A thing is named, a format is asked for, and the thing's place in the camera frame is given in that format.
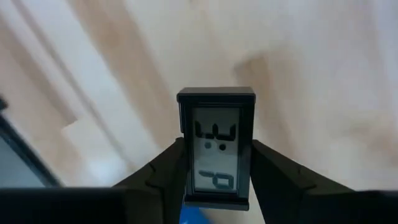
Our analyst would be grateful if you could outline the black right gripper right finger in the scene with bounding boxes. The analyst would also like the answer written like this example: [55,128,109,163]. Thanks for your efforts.
[249,139,356,224]

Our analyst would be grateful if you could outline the blue plastic bin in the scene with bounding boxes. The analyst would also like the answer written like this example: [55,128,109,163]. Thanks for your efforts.
[179,205,215,224]

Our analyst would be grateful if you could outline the black digital clock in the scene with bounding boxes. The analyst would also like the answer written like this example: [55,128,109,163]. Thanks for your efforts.
[176,86,257,212]

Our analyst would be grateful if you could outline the black aluminium table frame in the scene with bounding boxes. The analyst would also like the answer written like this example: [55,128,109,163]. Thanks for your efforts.
[0,96,65,189]

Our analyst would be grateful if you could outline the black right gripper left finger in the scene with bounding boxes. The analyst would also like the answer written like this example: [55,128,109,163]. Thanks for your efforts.
[112,136,188,224]

